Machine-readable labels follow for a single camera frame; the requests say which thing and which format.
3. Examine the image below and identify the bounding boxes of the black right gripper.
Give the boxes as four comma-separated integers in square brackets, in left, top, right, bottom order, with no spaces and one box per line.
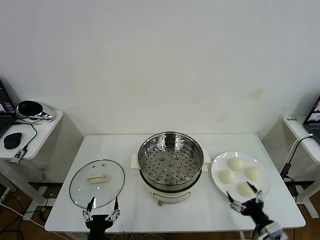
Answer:
[226,181,274,227]

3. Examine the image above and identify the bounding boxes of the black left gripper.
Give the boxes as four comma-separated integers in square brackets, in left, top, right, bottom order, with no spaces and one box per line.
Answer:
[82,196,122,240]

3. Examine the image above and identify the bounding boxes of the white steamed baozi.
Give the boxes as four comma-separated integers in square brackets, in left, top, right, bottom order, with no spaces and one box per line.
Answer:
[218,169,236,185]
[227,157,244,172]
[244,166,263,181]
[236,182,256,198]

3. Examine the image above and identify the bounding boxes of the glass lid with cream handle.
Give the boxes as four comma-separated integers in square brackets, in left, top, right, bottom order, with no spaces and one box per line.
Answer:
[69,159,125,210]

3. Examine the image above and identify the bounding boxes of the stainless steel steamer basket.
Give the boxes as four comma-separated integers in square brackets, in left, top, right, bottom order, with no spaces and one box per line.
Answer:
[138,131,204,191]

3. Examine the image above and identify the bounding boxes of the white round plate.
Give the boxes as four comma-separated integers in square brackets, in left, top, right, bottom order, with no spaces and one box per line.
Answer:
[210,151,273,204]

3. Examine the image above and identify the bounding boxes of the white side table with label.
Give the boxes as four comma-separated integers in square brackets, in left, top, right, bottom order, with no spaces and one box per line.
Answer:
[261,116,320,218]

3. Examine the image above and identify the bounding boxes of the white side table with mouse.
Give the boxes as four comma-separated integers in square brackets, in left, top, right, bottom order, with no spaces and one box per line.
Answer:
[0,109,85,210]

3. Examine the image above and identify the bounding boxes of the grey usb hub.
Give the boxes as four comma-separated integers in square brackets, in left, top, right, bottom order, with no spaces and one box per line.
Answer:
[9,147,28,165]

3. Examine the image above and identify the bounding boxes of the black laptop with dark screen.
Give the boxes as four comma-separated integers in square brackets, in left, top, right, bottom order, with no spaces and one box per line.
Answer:
[302,94,320,145]

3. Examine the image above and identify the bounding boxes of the black computer mouse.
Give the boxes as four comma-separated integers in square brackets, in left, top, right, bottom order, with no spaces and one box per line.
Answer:
[3,132,23,150]

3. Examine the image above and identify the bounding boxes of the shiny chrome rounded device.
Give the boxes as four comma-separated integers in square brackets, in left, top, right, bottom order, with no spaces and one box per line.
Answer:
[15,99,55,123]

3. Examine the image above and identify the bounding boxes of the black laptop with pink screen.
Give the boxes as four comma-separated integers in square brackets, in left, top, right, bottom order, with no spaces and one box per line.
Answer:
[0,79,18,138]

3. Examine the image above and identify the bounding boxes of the charger cable with black adapter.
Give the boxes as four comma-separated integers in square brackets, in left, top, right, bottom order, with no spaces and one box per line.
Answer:
[280,133,315,198]

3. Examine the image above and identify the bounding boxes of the white floor cable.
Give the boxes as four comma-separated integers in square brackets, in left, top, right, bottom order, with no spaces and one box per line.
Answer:
[0,201,46,228]

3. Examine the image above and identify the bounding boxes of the black floor cable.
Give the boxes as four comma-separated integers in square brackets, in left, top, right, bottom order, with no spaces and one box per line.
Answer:
[0,191,47,226]

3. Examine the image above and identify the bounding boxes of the thin black desk cable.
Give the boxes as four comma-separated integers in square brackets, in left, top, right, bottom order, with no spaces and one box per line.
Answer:
[13,119,39,151]

